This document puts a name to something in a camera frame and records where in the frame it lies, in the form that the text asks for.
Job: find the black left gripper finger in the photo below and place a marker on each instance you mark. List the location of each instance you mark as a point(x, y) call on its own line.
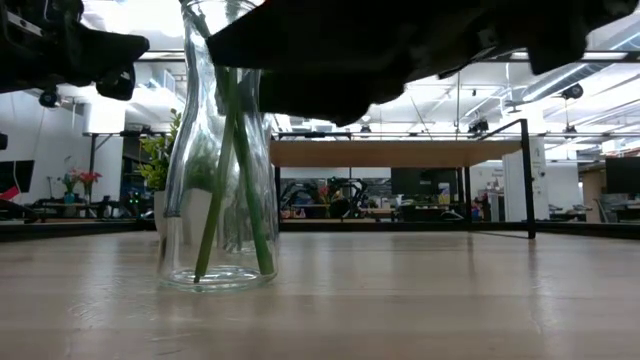
point(120, 82)
point(110, 52)

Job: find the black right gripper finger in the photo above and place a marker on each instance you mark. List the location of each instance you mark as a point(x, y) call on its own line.
point(350, 35)
point(330, 97)

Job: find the yellow artificial tulip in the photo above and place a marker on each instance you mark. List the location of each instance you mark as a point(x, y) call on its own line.
point(255, 215)

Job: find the peach artificial tulip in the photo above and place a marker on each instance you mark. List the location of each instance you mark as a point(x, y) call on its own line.
point(215, 210)

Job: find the clear glass vase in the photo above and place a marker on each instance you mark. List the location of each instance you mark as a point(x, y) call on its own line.
point(182, 240)

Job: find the wooden shelf with black legs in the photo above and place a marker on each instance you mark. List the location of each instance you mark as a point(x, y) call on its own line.
point(390, 152)

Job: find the green potted plant white pot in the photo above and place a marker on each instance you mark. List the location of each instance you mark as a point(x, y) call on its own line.
point(157, 165)

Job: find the background robot station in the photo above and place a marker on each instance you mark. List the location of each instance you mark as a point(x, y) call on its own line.
point(345, 197)

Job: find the background flower bouquet in vase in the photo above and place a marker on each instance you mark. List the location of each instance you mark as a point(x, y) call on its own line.
point(80, 180)

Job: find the black monitor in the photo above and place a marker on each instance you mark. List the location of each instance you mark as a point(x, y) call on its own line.
point(15, 175)
point(622, 175)
point(422, 180)

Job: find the white pillar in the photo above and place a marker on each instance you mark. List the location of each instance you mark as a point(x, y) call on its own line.
point(512, 185)

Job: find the black aluminium table frame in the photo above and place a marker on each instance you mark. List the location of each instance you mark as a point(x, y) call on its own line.
point(75, 230)

